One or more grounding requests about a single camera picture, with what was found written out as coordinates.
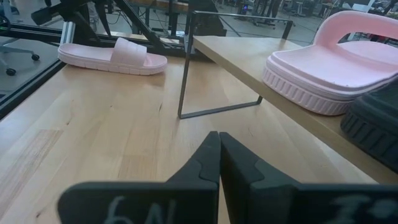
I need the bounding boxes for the wooden shelf with black frame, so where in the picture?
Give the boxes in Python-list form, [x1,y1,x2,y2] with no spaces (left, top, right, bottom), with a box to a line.
[177,11,398,185]

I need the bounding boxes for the pink rubber slide sandal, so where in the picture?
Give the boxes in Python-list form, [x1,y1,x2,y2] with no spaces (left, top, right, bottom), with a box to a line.
[57,37,168,76]
[262,11,398,116]

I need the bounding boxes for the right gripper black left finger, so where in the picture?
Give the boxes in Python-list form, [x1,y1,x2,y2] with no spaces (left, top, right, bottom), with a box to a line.
[57,131,221,224]

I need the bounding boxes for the grey office chair base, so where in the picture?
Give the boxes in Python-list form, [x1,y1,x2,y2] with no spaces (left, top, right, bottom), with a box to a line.
[0,37,40,77]

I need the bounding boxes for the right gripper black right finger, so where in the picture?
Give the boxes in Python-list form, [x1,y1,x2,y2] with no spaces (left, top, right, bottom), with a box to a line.
[219,132,398,224]

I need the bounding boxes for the silver aluminium profile bar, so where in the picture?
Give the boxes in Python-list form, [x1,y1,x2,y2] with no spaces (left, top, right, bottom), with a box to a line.
[60,21,76,45]

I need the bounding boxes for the black rubber slide sandal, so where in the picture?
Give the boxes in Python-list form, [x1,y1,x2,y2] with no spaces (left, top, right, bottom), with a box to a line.
[340,77,398,174]

